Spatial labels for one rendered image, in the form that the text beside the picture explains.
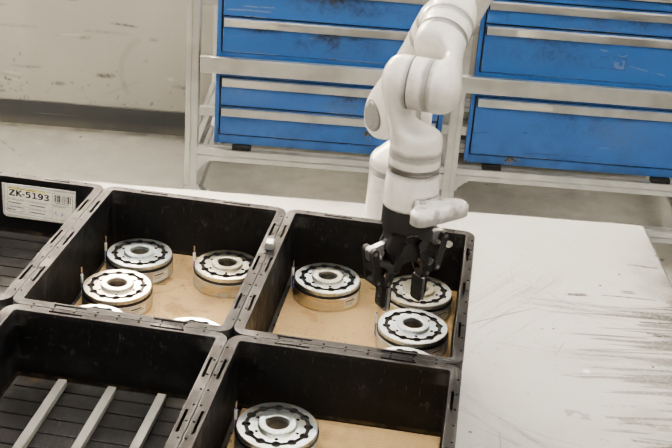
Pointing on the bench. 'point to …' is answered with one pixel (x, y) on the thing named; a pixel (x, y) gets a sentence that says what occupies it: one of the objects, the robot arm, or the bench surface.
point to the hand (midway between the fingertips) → (400, 294)
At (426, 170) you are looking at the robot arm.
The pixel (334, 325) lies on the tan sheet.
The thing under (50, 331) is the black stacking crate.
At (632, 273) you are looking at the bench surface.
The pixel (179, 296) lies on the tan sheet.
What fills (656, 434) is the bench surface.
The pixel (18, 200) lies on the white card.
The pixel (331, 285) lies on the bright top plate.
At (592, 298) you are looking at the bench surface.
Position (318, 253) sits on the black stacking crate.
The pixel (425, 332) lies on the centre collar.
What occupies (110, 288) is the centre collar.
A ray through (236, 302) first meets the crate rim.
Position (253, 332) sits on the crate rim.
